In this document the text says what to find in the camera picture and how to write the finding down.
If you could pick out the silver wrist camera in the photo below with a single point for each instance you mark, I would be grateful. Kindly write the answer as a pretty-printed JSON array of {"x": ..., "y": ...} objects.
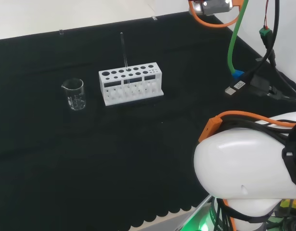
[{"x": 215, "y": 7}]

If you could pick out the white test tube rack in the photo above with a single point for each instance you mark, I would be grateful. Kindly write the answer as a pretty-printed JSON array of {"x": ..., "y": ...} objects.
[{"x": 131, "y": 93}]

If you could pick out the green terminal connector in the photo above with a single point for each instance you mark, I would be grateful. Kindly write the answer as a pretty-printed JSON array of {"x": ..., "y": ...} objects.
[{"x": 265, "y": 33}]

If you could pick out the black and silver plug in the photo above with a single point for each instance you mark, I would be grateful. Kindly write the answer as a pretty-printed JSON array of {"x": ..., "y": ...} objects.
[{"x": 235, "y": 87}]

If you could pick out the black bench cloth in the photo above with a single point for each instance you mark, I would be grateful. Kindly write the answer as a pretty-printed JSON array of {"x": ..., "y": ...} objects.
[{"x": 66, "y": 156}]

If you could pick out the clear cloth clip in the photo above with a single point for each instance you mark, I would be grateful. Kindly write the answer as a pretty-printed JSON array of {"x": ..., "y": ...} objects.
[
  {"x": 259, "y": 59},
  {"x": 154, "y": 18},
  {"x": 61, "y": 32}
]

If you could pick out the clear glass beaker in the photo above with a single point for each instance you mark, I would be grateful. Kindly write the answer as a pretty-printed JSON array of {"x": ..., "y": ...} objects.
[{"x": 74, "y": 96}]

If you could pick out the clear glass rod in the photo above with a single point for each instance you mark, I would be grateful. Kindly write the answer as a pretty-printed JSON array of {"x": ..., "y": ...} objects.
[{"x": 123, "y": 48}]

